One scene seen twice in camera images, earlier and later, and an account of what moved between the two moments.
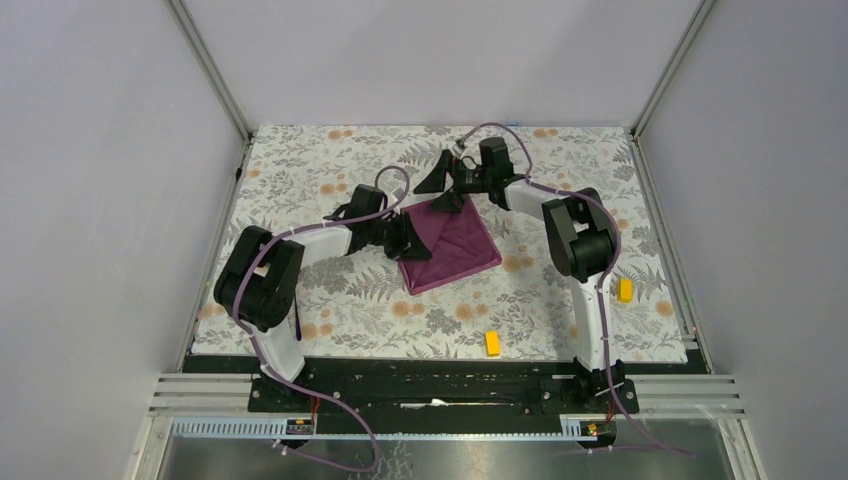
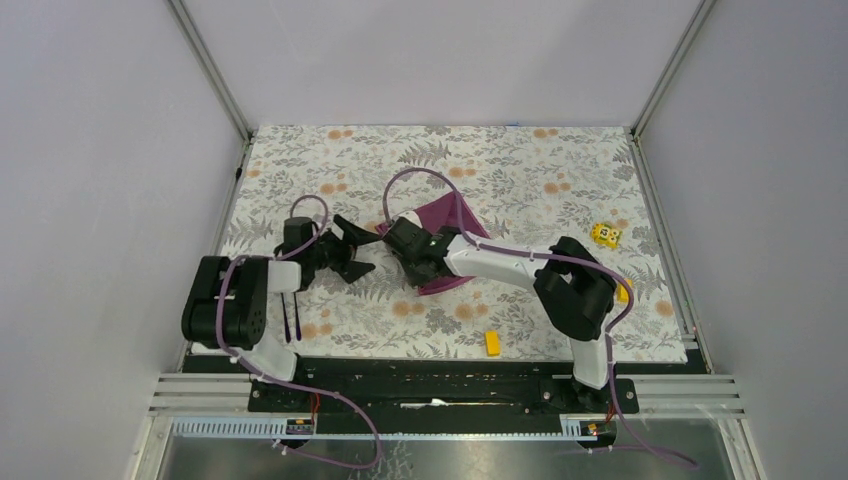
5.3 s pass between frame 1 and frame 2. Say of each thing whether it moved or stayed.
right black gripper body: moved
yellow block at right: stayed
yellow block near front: stayed
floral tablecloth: stayed
